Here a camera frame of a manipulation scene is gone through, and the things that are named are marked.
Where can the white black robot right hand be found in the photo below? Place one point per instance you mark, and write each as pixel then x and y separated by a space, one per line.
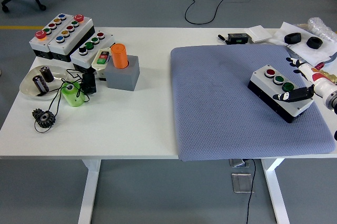
pixel 310 72

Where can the silver metal dish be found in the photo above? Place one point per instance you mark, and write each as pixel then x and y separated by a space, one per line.
pixel 29 87

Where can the cream red-green switch box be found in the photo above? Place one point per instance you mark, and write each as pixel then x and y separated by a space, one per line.
pixel 101 56

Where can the green plastic holder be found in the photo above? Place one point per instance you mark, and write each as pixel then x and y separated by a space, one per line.
pixel 73 98

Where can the white flat plate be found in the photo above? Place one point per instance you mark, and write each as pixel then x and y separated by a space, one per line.
pixel 259 33

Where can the white black four-button box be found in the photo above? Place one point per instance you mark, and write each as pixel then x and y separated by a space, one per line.
pixel 259 80

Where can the metal floor outlet plate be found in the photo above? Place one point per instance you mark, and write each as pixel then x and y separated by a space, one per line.
pixel 242 183

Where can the orange plastic cylinder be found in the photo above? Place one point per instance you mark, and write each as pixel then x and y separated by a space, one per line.
pixel 119 56

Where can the brown cylindrical capacitor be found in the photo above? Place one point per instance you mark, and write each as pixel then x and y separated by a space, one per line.
pixel 47 75

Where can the white table leg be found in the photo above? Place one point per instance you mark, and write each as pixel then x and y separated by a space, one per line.
pixel 89 195
pixel 276 195

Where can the grey-blue textured mat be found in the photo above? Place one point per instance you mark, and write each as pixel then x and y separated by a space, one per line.
pixel 216 97

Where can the small black adapter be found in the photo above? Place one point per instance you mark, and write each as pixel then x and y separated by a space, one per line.
pixel 89 83

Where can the white foam sheet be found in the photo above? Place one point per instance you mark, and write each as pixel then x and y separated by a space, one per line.
pixel 284 30

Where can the black device with green label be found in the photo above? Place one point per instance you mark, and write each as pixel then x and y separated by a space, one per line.
pixel 237 39

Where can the grey floor socket box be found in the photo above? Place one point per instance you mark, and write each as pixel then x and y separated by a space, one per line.
pixel 238 163

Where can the black metal gear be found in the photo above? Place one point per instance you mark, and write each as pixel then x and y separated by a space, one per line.
pixel 39 118

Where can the white box with black knob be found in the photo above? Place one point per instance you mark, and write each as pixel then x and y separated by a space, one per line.
pixel 79 59

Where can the grey square block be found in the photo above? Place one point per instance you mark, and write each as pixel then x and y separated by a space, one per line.
pixel 121 79

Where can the clear bubble wrap bag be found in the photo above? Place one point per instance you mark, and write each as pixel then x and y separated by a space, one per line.
pixel 319 27

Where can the black cylindrical capacitor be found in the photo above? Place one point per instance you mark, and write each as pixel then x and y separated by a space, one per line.
pixel 40 84

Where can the small black plug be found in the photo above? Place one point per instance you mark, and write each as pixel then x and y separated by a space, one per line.
pixel 222 38

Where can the five-button control box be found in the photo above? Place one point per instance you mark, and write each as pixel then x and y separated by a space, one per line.
pixel 39 45
pixel 76 37

